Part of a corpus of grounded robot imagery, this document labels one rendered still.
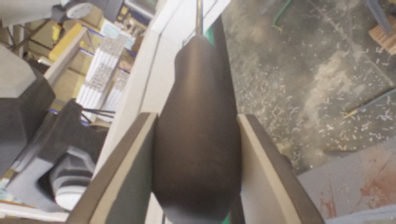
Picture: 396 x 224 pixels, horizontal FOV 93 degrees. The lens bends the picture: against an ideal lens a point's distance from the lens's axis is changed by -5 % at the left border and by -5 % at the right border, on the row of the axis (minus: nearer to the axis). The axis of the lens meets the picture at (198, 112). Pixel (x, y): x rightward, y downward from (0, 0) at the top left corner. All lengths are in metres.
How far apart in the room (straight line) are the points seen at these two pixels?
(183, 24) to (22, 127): 0.29
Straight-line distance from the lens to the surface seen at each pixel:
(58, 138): 0.40
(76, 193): 0.42
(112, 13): 0.45
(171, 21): 0.36
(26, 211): 2.28
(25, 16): 0.68
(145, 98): 0.25
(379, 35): 1.25
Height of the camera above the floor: 0.96
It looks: 26 degrees down
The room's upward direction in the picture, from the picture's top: 64 degrees counter-clockwise
